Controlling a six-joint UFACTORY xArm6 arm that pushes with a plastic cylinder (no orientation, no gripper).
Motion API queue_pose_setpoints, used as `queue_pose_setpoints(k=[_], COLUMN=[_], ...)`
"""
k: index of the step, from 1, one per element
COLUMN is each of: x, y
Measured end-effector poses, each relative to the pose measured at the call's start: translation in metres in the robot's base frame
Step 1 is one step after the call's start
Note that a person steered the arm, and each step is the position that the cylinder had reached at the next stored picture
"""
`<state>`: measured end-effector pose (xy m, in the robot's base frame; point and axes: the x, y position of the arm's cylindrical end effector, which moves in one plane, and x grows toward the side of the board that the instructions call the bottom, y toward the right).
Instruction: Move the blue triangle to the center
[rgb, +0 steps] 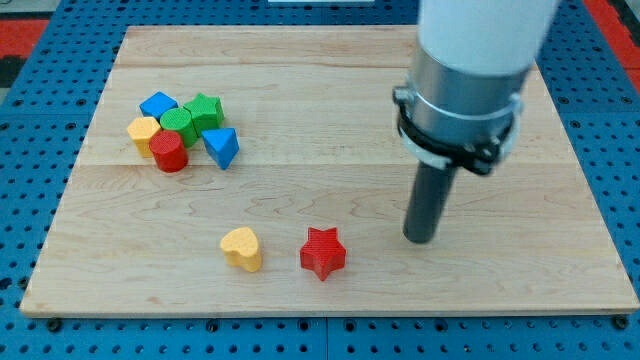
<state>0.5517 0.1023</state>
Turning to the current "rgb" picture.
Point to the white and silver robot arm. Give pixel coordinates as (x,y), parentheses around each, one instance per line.
(461,103)

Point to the blue triangle block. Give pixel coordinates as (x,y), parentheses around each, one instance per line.
(221,145)

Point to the red star block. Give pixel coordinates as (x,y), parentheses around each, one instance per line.
(322,253)

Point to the light wooden board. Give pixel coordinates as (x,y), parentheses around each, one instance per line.
(318,148)

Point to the yellow heart block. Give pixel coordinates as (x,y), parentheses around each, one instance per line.
(241,248)

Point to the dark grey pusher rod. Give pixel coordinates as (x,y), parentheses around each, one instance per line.
(428,198)

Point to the green star block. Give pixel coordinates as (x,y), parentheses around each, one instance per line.
(206,112)

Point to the red cylinder block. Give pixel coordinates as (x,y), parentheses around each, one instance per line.
(168,151)

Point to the green cylinder block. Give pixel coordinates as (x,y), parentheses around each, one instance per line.
(180,121)

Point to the blue cube block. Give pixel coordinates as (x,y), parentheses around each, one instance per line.
(157,104)

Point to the yellow hexagon block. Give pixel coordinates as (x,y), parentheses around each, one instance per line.
(141,130)

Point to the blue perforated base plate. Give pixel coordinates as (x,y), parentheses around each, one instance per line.
(60,72)

